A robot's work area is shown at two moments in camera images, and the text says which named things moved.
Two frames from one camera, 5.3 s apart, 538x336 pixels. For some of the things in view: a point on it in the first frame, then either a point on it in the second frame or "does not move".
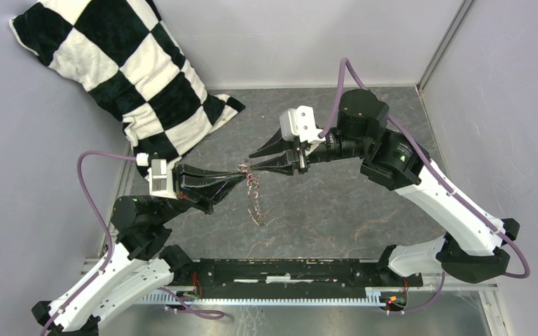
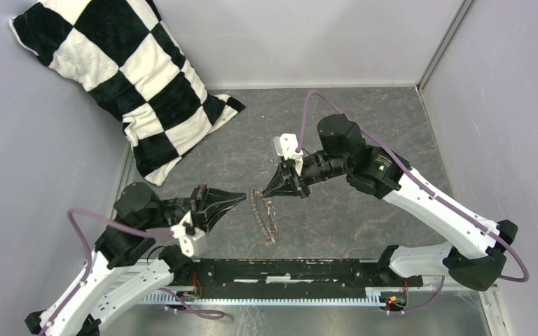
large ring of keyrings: [253, 202] to [265, 213]
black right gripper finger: [275, 143] to [282, 184]
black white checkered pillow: [122, 52] does not move
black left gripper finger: [192, 176] to [207, 224]
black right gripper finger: [283, 163] to [282, 190]
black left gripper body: [177, 186] to [198, 203]
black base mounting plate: [288, 276] does not move
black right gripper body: [302, 161] to [302, 186]
